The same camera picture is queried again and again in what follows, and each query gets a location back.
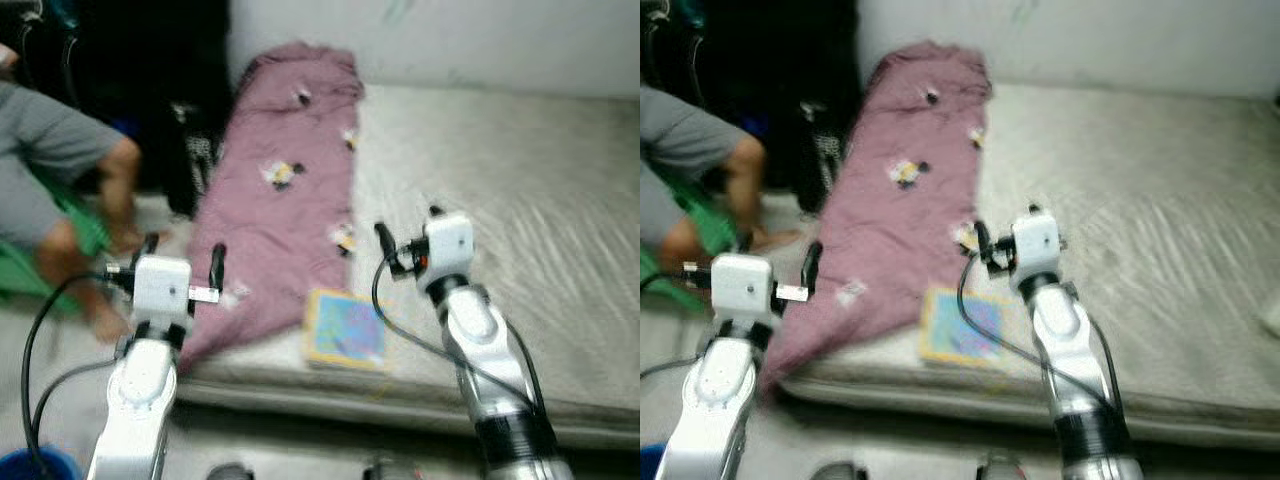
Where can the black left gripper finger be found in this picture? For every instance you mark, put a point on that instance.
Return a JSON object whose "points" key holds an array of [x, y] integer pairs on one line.
{"points": [[811, 266], [743, 244], [150, 245], [216, 266]]}

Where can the colourful yellow-edged picture book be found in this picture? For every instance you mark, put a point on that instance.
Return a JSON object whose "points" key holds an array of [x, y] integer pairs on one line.
{"points": [[345, 330], [960, 325]]}

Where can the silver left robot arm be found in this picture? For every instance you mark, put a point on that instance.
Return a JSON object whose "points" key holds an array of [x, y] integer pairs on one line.
{"points": [[720, 395], [140, 400]]}

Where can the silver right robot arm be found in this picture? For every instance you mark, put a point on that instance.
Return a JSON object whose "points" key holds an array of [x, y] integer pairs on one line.
{"points": [[480, 340], [1065, 330]]}

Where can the green plastic stool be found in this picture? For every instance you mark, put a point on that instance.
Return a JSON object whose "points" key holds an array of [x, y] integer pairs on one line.
{"points": [[715, 225], [90, 230]]}

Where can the beige quilted mattress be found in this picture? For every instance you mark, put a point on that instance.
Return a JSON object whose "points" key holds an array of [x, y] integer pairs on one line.
{"points": [[1150, 200], [500, 200]]}

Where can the person in grey shorts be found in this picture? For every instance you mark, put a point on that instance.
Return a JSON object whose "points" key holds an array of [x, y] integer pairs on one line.
{"points": [[680, 130], [40, 140]]}

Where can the mauve cartoon print blanket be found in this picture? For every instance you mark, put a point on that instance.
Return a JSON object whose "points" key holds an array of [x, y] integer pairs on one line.
{"points": [[900, 120], [280, 130]]}

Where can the grey bed base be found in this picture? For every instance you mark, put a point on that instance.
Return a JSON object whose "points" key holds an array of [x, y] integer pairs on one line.
{"points": [[400, 412], [950, 410]]}

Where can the grey robot left leg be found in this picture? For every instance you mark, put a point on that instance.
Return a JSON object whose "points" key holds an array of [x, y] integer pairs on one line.
{"points": [[840, 471], [230, 472]]}

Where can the black bag white print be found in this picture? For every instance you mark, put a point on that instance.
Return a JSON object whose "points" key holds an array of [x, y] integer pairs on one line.
{"points": [[780, 60], [150, 60]]}

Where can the blue plastic bucket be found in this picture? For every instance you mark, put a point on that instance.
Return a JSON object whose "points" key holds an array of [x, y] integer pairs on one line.
{"points": [[650, 465], [30, 468]]}

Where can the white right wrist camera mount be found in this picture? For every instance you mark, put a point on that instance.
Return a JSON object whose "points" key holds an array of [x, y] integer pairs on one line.
{"points": [[1038, 243], [450, 245]]}

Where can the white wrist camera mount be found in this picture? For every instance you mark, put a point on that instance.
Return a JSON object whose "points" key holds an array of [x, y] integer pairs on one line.
{"points": [[450, 245], [160, 290], [1038, 243], [745, 288]]}

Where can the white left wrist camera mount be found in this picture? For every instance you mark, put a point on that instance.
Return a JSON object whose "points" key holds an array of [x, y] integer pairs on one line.
{"points": [[160, 290], [745, 288]]}

